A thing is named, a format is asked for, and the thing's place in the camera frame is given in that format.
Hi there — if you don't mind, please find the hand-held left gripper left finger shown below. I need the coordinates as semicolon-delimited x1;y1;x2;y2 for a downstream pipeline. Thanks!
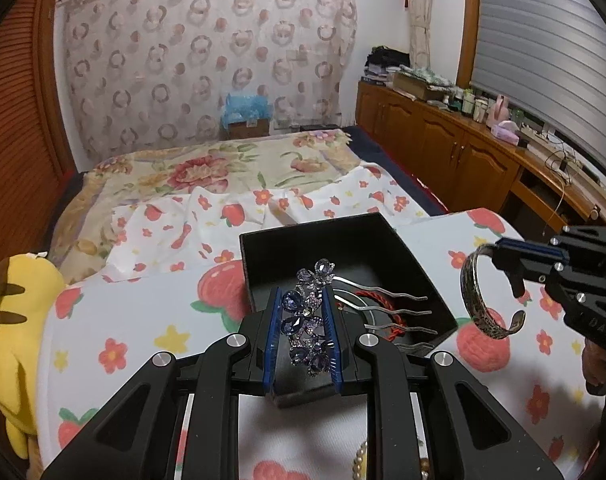
42;291;284;480

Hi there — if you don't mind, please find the strawberry print table cloth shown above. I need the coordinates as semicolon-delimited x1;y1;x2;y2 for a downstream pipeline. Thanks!
37;207;604;480

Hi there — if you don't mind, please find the cream window curtain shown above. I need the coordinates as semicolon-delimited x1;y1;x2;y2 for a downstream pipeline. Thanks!
402;0;434;69

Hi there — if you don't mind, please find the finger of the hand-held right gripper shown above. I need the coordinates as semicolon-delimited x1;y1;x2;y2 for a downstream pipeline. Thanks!
495;255;564;302
493;238;566;264

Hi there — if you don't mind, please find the floral quilt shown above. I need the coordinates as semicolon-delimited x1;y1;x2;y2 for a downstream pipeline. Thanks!
48;128;364;282

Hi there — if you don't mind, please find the grey window blind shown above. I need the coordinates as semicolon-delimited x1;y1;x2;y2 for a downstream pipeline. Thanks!
470;0;606;183

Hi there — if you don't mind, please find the flat cardboard box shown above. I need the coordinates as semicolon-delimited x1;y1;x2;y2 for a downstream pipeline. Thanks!
392;71;446;101

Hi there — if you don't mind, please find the yellow plush toy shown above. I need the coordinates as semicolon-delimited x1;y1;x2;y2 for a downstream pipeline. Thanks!
0;252;67;461

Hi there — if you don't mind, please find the pearl bracelet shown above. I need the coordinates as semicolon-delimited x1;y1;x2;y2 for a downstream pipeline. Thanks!
352;439;434;480

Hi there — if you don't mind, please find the silver cuff bracelet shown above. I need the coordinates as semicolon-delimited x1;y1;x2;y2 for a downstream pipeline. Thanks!
460;243;528;340

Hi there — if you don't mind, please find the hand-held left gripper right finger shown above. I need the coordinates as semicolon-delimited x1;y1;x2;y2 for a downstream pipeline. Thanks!
322;287;564;480

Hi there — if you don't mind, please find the stack of folded clothes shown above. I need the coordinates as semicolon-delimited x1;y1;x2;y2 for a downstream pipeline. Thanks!
362;46;412;86

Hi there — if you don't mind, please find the white strawberry print sheet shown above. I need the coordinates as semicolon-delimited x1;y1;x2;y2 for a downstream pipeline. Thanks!
107;162;434;282

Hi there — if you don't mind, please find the purple crystal hair comb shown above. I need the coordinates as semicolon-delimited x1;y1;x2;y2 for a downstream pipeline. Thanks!
281;258;440;377

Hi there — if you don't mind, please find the circle patterned lace curtain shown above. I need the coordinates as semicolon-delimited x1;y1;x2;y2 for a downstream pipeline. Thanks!
58;0;360;162

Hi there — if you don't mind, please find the thin cable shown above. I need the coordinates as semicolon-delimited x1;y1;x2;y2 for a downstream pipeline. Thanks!
543;139;586;233

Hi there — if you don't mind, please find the black jewelry box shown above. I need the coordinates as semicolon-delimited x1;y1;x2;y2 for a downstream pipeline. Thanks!
239;212;458;409

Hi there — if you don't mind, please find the blue plastic wrap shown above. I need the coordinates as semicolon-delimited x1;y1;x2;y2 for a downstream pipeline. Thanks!
220;92;274;129

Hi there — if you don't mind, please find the pink bottle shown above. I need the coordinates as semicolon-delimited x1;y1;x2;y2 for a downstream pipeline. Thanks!
487;95;510;129

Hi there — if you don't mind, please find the person's right hand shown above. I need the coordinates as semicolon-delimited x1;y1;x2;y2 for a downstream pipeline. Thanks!
583;341;606;397

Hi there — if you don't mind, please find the wooden cabinet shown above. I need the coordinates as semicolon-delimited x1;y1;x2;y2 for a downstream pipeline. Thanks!
355;80;606;233

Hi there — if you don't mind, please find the red braided cord bracelet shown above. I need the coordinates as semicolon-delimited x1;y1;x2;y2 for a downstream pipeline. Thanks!
335;289;410;347

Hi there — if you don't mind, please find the navy bed sheet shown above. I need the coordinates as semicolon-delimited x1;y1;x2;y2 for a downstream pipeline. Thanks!
342;125;450;216

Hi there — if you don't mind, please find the pink box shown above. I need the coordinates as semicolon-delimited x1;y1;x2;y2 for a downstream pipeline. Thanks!
490;120;520;145

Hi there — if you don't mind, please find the row of cosmetic bottles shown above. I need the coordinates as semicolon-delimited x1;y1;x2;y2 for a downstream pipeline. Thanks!
450;87;490;121

